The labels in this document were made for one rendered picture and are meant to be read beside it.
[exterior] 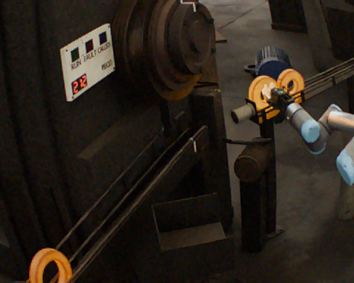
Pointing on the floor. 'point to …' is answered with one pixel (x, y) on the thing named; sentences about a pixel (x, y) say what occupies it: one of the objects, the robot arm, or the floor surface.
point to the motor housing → (254, 193)
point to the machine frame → (74, 138)
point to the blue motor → (272, 63)
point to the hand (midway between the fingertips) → (264, 89)
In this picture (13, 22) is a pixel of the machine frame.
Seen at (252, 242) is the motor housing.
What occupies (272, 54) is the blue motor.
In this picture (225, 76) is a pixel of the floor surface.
